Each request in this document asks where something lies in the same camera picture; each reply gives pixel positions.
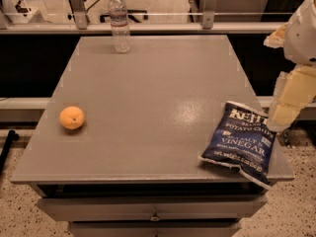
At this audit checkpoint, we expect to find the grey drawer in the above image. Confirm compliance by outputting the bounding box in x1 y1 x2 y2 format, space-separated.
69 221 240 237
38 195 268 222

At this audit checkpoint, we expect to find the round metal drawer knob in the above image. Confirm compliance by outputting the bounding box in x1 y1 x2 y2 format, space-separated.
149 213 161 222

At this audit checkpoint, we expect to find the blue potato chip bag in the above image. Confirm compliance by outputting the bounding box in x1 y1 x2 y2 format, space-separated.
200 101 276 190

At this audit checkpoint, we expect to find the black bar on floor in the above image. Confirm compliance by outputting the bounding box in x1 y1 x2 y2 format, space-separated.
0 130 20 174

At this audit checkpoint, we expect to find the lower grey drawer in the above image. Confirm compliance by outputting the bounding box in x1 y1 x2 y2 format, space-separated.
69 221 240 237

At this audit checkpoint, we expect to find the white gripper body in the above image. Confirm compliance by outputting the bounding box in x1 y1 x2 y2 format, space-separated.
283 0 316 66

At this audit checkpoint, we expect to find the orange fruit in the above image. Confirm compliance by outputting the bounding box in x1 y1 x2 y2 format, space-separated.
59 107 85 130

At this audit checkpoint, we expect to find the clear plastic water bottle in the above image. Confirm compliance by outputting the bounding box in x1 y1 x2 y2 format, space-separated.
109 0 130 53

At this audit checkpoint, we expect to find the grey table with drawers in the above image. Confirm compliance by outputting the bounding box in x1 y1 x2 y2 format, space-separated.
9 34 296 237

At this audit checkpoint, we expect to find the upper grey drawer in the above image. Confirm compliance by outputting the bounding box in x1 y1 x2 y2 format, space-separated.
38 195 268 222

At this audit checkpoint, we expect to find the metal guard rail frame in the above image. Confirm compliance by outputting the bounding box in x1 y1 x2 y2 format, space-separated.
0 0 282 35

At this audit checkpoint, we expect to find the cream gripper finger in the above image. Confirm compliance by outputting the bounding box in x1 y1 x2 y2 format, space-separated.
267 65 316 132
264 24 287 48

